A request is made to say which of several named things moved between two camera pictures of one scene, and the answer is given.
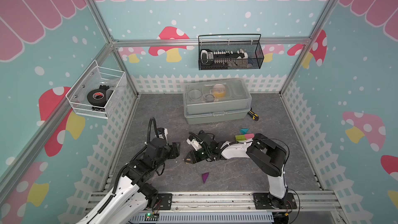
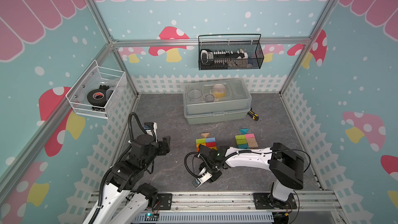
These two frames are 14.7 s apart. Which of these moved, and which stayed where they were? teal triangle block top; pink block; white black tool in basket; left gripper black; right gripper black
Moved: right gripper black; left gripper black
Stayed: pink block; white black tool in basket; teal triangle block top
